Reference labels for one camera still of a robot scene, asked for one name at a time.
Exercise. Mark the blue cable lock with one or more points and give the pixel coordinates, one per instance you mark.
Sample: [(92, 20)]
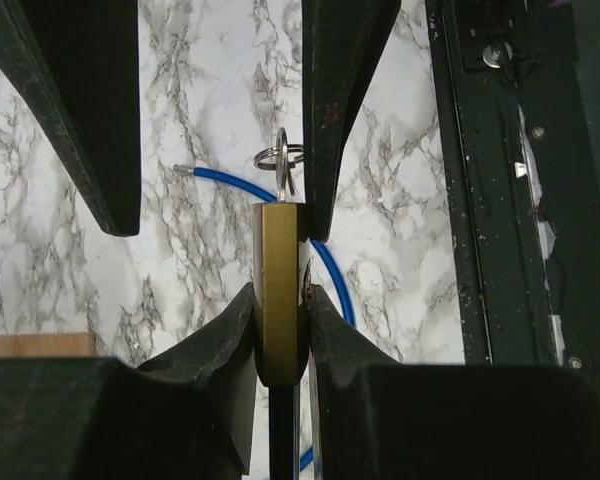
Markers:
[(285, 397)]

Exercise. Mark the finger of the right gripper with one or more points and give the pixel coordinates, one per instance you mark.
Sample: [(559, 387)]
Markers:
[(342, 43), (76, 66)]

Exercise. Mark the brass padlock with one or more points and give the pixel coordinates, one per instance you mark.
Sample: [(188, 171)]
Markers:
[(281, 278)]

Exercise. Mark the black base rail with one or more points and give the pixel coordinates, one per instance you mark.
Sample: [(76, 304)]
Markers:
[(518, 95)]

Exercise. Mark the silver key bunch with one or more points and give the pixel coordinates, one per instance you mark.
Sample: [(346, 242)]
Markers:
[(281, 158)]

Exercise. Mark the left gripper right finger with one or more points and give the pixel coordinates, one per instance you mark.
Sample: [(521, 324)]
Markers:
[(376, 418)]

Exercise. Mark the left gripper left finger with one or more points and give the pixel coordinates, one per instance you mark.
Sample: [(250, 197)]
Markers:
[(185, 414)]

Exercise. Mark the wooden board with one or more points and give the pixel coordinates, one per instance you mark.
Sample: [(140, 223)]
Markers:
[(48, 345)]

